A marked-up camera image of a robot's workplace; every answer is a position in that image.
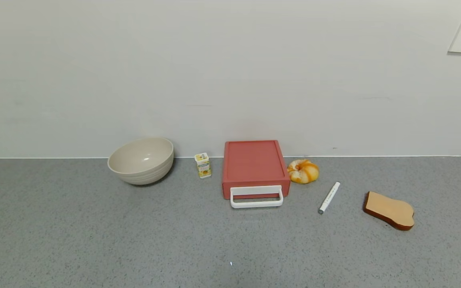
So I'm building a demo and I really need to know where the red drawer case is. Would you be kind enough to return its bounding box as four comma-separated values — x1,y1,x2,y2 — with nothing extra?
222,140,291,185

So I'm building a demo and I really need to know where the small yellow juice carton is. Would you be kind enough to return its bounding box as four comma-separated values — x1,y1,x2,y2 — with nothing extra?
194,152,212,179

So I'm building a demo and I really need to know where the orange swirl bread bun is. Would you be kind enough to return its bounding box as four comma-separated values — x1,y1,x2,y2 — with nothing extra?
287,159,319,184

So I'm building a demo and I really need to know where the beige ribbed bowl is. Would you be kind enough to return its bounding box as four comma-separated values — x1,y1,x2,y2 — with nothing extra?
108,138,174,185

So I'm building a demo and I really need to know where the white marker pen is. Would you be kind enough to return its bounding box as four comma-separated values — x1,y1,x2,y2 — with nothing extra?
318,182,341,215

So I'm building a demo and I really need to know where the toast slice toy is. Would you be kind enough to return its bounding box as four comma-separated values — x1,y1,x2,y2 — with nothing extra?
363,191,415,231

